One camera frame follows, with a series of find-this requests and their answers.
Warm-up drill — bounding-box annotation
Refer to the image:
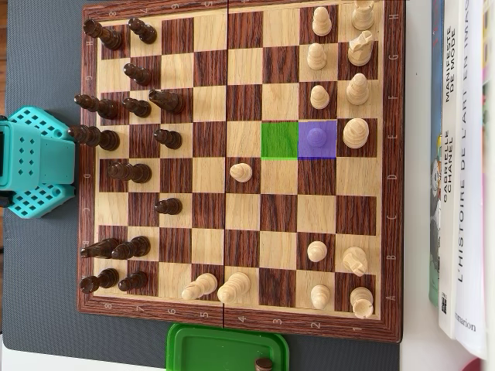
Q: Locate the light wooden pawn piece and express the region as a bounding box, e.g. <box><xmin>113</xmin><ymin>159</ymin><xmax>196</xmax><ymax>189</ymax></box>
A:
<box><xmin>306</xmin><ymin>127</ymin><xmax>329</xmax><ymax>150</ymax></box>
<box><xmin>310</xmin><ymin>84</ymin><xmax>330</xmax><ymax>111</ymax></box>
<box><xmin>307</xmin><ymin>42</ymin><xmax>329</xmax><ymax>70</ymax></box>
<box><xmin>229</xmin><ymin>162</ymin><xmax>254</xmax><ymax>184</ymax></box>
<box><xmin>307</xmin><ymin>240</ymin><xmax>329</xmax><ymax>263</ymax></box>
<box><xmin>312</xmin><ymin>6</ymin><xmax>333</xmax><ymax>37</ymax></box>
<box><xmin>310</xmin><ymin>284</ymin><xmax>332</xmax><ymax>310</ymax></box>

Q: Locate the teal perforated robot base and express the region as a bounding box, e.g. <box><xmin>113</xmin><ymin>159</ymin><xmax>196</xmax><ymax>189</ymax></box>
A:
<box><xmin>0</xmin><ymin>106</ymin><xmax>77</xmax><ymax>220</ymax></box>

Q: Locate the dark wooden pawn piece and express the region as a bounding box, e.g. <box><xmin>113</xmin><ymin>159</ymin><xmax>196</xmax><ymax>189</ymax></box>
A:
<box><xmin>153</xmin><ymin>128</ymin><xmax>183</xmax><ymax>151</ymax></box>
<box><xmin>128</xmin><ymin>17</ymin><xmax>159</xmax><ymax>45</ymax></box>
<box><xmin>123</xmin><ymin>63</ymin><xmax>152</xmax><ymax>87</ymax></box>
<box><xmin>118</xmin><ymin>271</ymin><xmax>149</xmax><ymax>292</ymax></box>
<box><xmin>121</xmin><ymin>97</ymin><xmax>152</xmax><ymax>118</ymax></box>
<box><xmin>154</xmin><ymin>197</ymin><xmax>183</xmax><ymax>216</ymax></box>

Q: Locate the wooden folding chessboard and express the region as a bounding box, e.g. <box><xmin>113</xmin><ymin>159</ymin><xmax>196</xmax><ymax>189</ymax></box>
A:
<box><xmin>76</xmin><ymin>0</ymin><xmax>405</xmax><ymax>344</ymax></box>

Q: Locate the light wooden queen piece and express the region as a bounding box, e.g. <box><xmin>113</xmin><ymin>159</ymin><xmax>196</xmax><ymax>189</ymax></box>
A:
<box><xmin>217</xmin><ymin>271</ymin><xmax>252</xmax><ymax>305</ymax></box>

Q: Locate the light wooden bishop piece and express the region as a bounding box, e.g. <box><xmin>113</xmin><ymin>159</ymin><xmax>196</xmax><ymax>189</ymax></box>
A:
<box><xmin>181</xmin><ymin>272</ymin><xmax>218</xmax><ymax>301</ymax></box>
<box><xmin>346</xmin><ymin>72</ymin><xmax>370</xmax><ymax>106</ymax></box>

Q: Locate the dark wooden queen piece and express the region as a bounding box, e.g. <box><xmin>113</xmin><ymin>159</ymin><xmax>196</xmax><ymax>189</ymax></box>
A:
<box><xmin>107</xmin><ymin>162</ymin><xmax>152</xmax><ymax>185</ymax></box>

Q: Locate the dark wooden knight piece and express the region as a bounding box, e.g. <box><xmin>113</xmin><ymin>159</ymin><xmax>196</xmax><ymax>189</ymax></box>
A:
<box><xmin>148</xmin><ymin>89</ymin><xmax>186</xmax><ymax>114</ymax></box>
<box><xmin>80</xmin><ymin>237</ymin><xmax>120</xmax><ymax>259</ymax></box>

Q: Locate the light wooden king piece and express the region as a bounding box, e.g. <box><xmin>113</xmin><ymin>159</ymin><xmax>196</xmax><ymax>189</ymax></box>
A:
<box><xmin>342</xmin><ymin>117</ymin><xmax>370</xmax><ymax>151</ymax></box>

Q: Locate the light wooden knight piece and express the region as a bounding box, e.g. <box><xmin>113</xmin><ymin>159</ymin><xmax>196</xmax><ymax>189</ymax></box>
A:
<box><xmin>342</xmin><ymin>246</ymin><xmax>369</xmax><ymax>277</ymax></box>
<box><xmin>346</xmin><ymin>30</ymin><xmax>374</xmax><ymax>66</ymax></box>

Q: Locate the dark wooden king piece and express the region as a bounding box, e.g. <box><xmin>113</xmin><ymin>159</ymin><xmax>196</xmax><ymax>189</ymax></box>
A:
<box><xmin>67</xmin><ymin>124</ymin><xmax>121</xmax><ymax>151</ymax></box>

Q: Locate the light wooden rook piece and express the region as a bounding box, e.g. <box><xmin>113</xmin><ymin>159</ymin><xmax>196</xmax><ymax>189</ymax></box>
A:
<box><xmin>350</xmin><ymin>287</ymin><xmax>375</xmax><ymax>320</ymax></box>
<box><xmin>351</xmin><ymin>0</ymin><xmax>376</xmax><ymax>31</ymax></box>

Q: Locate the green plastic tray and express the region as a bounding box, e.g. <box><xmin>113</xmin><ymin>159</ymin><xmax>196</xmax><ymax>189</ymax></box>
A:
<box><xmin>165</xmin><ymin>322</ymin><xmax>290</xmax><ymax>371</ymax></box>

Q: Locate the dark wooden rook piece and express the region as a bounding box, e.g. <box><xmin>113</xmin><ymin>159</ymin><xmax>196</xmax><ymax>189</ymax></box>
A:
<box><xmin>79</xmin><ymin>267</ymin><xmax>120</xmax><ymax>293</ymax></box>
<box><xmin>83</xmin><ymin>19</ymin><xmax>124</xmax><ymax>51</ymax></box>

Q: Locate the illustrated panda book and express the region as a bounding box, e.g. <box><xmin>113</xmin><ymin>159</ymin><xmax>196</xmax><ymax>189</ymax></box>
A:
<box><xmin>428</xmin><ymin>0</ymin><xmax>446</xmax><ymax>308</ymax></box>

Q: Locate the white Chanel fashion book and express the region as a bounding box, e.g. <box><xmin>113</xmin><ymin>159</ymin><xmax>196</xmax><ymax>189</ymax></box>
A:
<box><xmin>438</xmin><ymin>0</ymin><xmax>465</xmax><ymax>340</ymax></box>

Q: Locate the white art history book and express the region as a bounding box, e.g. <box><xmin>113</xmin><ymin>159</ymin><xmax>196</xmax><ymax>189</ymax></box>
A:
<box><xmin>452</xmin><ymin>0</ymin><xmax>490</xmax><ymax>360</ymax></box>

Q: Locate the pink round object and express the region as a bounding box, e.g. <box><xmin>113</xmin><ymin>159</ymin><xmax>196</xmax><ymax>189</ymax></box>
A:
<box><xmin>459</xmin><ymin>357</ymin><xmax>495</xmax><ymax>371</ymax></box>

